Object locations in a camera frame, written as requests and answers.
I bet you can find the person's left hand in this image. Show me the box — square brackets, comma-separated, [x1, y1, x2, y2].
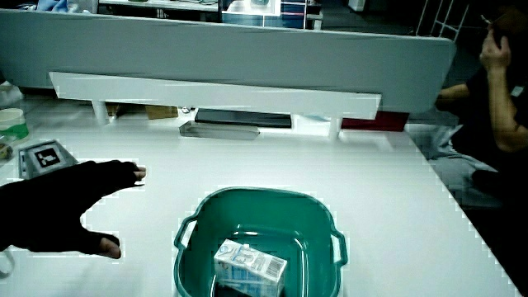
[0, 139, 147, 260]

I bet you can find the red flat box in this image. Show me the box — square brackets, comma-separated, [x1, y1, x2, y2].
[341, 111, 410, 133]

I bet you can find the white green paper cup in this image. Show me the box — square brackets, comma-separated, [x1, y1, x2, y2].
[0, 107, 30, 141]

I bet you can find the white blue milk carton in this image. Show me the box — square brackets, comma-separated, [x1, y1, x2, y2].
[213, 238, 289, 297]

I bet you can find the black flat keyboard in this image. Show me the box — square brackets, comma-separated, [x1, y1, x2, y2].
[194, 108, 293, 129]

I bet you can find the green plastic plate with handles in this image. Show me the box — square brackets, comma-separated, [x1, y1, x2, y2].
[172, 186, 349, 297]

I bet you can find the clear plastic fruit container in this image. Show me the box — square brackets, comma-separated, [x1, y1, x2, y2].
[0, 134, 16, 162]

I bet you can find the blue cloth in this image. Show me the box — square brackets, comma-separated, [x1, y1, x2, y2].
[36, 0, 69, 13]

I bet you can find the white framed display box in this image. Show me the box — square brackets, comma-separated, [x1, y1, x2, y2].
[221, 0, 282, 17]

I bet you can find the crumpled white plastic bag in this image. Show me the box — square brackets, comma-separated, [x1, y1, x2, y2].
[427, 123, 498, 174]

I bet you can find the brown cardboard box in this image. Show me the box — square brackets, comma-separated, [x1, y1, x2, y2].
[144, 105, 179, 120]

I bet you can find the white desk shelf riser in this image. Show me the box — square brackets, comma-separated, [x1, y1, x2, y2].
[49, 72, 383, 139]

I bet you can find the grey desk divider panel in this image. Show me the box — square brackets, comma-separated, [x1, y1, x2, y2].
[0, 8, 457, 115]

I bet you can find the white wire rack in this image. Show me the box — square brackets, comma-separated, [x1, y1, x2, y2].
[416, 0, 470, 42]

